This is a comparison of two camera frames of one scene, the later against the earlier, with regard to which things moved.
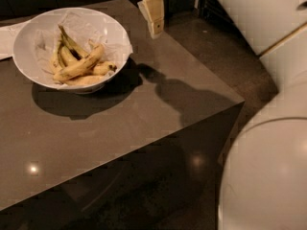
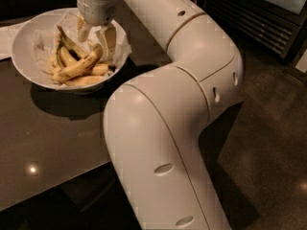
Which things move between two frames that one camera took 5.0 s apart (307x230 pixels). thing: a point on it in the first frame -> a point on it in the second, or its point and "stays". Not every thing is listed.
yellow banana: x=94 y=56 stays
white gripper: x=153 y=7 -> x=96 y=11
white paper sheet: x=8 y=35 stays
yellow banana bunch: x=76 y=67 stays
